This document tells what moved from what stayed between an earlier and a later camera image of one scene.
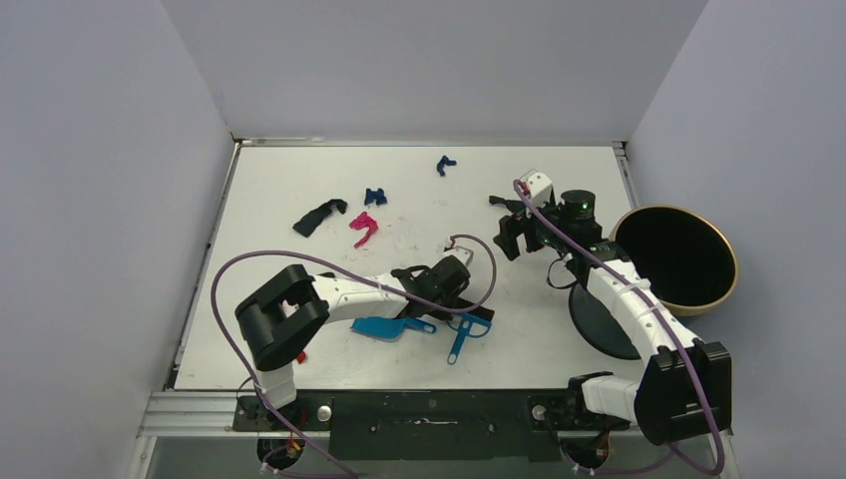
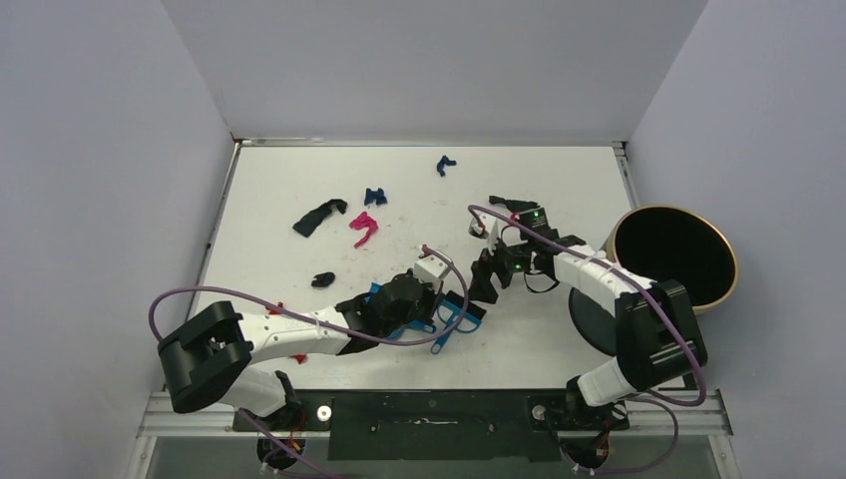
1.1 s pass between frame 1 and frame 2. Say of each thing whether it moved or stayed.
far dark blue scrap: stayed
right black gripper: moved
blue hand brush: moved
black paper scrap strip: stayed
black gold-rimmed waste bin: stayed
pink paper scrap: stayed
